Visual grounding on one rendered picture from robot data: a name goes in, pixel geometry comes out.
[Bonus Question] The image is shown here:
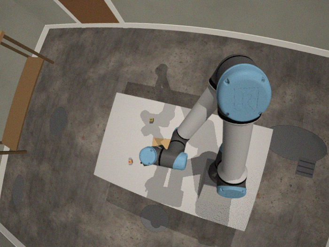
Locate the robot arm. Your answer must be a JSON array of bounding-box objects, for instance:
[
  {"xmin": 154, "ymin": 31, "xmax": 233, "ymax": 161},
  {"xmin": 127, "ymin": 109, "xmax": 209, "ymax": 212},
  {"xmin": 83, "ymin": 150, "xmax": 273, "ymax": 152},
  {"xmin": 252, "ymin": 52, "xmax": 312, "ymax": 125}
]
[{"xmin": 139, "ymin": 54, "xmax": 271, "ymax": 199}]

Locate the tan flat mat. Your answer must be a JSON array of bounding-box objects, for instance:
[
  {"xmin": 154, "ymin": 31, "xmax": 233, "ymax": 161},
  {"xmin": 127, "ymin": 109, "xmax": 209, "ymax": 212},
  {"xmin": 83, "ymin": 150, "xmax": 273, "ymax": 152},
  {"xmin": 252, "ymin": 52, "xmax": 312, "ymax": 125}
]
[{"xmin": 152, "ymin": 138, "xmax": 171, "ymax": 149}]

